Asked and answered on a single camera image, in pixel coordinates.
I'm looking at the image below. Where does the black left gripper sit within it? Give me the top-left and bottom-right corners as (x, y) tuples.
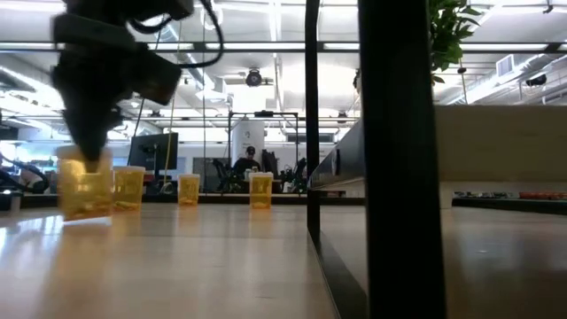
(50, 12), (183, 174)

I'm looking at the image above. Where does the white cylindrical tank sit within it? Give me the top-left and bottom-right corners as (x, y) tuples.
(230, 118), (267, 163)

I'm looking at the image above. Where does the white ceiling vent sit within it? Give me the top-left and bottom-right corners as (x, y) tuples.
(495, 53), (516, 79)

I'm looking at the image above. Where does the black metal stand frame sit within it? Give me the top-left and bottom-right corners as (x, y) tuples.
(227, 109), (301, 194)

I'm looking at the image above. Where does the red flat object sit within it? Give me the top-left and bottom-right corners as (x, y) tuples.
(517, 191), (567, 201)

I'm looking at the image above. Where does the yellow hanging cable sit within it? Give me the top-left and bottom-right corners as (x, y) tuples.
(162, 19), (183, 187)

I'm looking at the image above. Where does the black curved hose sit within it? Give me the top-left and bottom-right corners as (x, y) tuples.
(0, 152), (50, 196)

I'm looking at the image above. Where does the black hanging cable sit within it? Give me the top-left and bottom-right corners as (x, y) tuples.
(132, 104), (150, 138)

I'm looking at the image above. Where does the black computer monitor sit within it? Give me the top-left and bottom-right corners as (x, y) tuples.
(127, 132), (180, 172)

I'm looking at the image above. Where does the amber pill bottle white cap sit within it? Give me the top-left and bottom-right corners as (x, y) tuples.
(177, 173), (201, 207)
(111, 165), (146, 213)
(56, 144), (114, 222)
(248, 171), (275, 210)

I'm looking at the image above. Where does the silver ventilation duct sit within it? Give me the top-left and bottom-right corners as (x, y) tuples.
(150, 17), (229, 103)

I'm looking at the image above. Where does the green leafy plant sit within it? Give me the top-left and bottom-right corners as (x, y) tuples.
(427, 0), (485, 86)

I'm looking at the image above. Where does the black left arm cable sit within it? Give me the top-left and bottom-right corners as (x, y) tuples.
(126, 0), (225, 70)

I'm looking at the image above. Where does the black office chair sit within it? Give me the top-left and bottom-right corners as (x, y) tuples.
(211, 158), (234, 192)
(290, 157), (309, 194)
(260, 149), (280, 179)

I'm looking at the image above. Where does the person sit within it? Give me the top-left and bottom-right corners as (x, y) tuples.
(231, 145), (263, 178)

